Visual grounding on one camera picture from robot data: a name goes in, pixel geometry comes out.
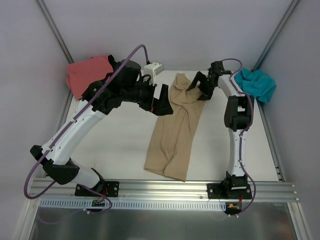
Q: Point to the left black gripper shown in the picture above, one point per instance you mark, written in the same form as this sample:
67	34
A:
153	97

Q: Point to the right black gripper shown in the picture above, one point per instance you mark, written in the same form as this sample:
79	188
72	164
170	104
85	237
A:
208	81

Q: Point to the beige t shirt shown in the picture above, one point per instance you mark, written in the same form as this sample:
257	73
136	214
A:
170	146

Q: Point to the teal t shirt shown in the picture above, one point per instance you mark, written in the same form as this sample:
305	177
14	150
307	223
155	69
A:
256	83

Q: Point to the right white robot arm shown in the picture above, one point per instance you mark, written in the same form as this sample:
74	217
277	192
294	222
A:
238	118

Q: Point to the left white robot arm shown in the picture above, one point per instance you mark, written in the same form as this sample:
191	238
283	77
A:
55	156

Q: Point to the folded black t shirt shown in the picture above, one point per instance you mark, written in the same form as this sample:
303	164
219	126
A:
114	64

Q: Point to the folded pink t shirt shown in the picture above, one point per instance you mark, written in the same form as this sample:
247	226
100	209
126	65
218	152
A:
82	73

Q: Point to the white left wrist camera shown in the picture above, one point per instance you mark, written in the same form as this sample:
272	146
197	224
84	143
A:
153	69

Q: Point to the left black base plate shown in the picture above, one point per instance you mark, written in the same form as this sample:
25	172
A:
110	188

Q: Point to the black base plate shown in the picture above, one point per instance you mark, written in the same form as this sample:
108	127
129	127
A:
222	191
110	188

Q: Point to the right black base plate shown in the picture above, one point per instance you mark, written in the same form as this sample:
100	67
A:
222	191

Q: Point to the right corner aluminium post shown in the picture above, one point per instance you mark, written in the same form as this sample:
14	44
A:
276	33

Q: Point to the corner aluminium post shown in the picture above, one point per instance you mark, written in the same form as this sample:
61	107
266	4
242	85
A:
276	33
54	29

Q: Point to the left corner aluminium post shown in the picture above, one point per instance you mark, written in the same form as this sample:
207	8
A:
54	29

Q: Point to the white slotted cable duct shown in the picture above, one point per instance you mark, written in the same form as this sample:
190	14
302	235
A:
128	204

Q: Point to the aluminium mounting rail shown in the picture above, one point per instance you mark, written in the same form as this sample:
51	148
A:
170	190

